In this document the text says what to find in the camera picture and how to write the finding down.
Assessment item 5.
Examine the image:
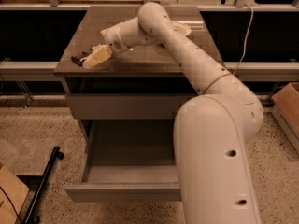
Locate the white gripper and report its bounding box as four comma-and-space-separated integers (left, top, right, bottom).
84, 24, 129, 69

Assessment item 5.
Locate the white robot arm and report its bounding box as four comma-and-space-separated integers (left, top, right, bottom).
83, 2, 263, 224

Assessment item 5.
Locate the grey middle drawer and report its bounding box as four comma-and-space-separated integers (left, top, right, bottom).
66, 77, 196, 120

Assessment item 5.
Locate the grey drawer cabinet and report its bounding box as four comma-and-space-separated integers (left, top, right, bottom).
53, 5, 228, 148

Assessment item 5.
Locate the grey open bottom drawer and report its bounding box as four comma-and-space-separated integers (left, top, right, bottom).
65, 120, 180, 202

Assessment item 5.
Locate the white bowl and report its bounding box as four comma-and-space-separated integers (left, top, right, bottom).
172, 21, 192, 36

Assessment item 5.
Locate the cardboard box left corner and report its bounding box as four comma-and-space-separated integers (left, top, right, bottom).
0, 164, 29, 224

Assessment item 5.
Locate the black metal stand bar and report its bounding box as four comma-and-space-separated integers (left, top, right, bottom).
22, 146, 64, 224

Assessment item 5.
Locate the cardboard box right side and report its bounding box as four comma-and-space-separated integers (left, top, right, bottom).
272, 82, 299, 153

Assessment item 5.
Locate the grey metal rail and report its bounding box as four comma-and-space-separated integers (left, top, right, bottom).
0, 62, 299, 82

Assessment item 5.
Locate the white cable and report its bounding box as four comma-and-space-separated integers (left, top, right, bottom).
232, 4, 254, 77

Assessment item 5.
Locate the thin black cable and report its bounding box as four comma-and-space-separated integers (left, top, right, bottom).
0, 186, 23, 224

